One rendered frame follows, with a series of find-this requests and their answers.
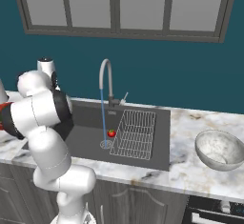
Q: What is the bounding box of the small white faucet lever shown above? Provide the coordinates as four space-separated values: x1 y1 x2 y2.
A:
119 91 130 105

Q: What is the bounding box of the grey curved sink faucet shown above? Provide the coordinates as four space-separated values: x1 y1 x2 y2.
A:
98 58 122 108

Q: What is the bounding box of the dark grey sink basin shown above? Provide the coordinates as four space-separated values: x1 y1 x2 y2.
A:
21 98 172 173

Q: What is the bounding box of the grey marbled bowl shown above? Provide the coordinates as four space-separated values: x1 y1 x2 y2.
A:
193 129 244 173

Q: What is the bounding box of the blue water stream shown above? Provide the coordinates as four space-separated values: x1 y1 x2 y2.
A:
99 89 108 148

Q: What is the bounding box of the grey framed window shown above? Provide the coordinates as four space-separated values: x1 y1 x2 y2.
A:
11 0 239 44

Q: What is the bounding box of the grey wooden cupboard door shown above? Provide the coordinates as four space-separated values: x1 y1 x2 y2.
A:
0 162 61 224
92 179 189 224

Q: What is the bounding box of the black oven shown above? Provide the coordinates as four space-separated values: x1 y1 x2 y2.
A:
181 194 244 224

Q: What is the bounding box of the white wire dish rack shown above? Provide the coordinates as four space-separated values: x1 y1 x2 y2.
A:
109 109 157 161

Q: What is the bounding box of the silver cupboard door handle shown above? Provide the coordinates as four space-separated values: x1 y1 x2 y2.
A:
99 204 106 224

